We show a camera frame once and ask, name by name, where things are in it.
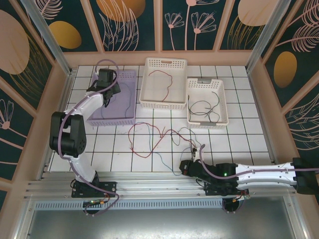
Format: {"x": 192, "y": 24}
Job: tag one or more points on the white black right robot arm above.
{"x": 269, "y": 178}

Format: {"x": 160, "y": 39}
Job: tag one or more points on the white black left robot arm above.
{"x": 84, "y": 169}

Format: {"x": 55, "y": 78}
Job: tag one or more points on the purple perforated plastic basket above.
{"x": 117, "y": 109}

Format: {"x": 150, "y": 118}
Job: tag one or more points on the large white perforated basket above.
{"x": 154, "y": 89}

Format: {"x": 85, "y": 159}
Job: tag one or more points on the grey metal sheet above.
{"x": 159, "y": 224}

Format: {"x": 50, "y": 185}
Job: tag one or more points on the beige circle gold lines panel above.
{"x": 249, "y": 12}
{"x": 12, "y": 44}

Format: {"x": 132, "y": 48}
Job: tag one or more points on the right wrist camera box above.
{"x": 201, "y": 152}

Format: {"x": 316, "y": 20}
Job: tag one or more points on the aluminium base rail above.
{"x": 149, "y": 185}

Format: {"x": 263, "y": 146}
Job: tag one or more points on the aluminium side rail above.
{"x": 253, "y": 87}
{"x": 64, "y": 99}

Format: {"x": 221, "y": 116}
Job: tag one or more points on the orange circle leaves wall panel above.
{"x": 119, "y": 10}

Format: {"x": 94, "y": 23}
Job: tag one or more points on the aluminium corner post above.
{"x": 267, "y": 37}
{"x": 49, "y": 37}

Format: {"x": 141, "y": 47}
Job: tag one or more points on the pink flowers wall panel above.
{"x": 184, "y": 42}

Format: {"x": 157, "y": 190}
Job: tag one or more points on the single pink flower wall panel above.
{"x": 15, "y": 139}

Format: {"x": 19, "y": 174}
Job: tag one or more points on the pink fern leaves wall panel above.
{"x": 304, "y": 129}

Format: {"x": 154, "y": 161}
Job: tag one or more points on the orange oval feather wall panel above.
{"x": 285, "y": 69}

